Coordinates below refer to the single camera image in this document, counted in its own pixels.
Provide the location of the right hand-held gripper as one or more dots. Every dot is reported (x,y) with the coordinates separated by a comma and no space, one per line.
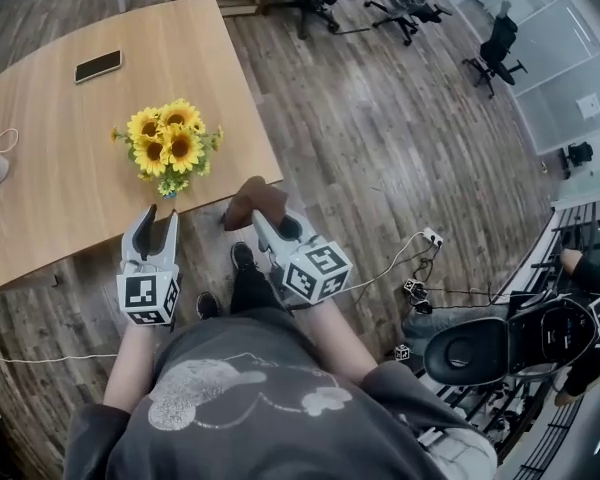
(317,270)

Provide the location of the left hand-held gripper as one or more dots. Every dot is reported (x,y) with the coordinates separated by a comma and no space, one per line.
(142,295)

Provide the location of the brown cloth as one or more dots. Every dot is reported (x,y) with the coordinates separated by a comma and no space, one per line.
(252,203)

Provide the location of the sunflower potted plant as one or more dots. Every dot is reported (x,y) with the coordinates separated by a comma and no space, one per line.
(167,143)

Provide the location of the person's right forearm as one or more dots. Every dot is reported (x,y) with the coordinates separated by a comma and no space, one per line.
(340,338)

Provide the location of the person's left forearm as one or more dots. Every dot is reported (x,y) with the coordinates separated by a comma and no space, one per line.
(130,363)

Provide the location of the person's black shoe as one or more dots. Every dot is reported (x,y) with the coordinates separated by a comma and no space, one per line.
(207,305)
(242,255)

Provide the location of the person's black trousers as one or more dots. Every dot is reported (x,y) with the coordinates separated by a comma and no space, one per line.
(252,290)

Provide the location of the small patterned block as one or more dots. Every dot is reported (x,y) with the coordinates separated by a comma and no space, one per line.
(414,288)
(402,352)

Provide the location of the white power strip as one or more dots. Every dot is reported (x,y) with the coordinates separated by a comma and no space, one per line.
(432,237)

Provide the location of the black smartphone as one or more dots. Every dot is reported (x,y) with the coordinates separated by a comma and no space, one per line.
(98,66)

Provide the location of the person's grey printed shirt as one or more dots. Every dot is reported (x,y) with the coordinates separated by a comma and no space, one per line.
(260,408)

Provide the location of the black padded swivel chair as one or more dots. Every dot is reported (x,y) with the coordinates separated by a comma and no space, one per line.
(462,350)

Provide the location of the black metal railing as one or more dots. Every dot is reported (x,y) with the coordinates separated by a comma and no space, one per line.
(570,223)

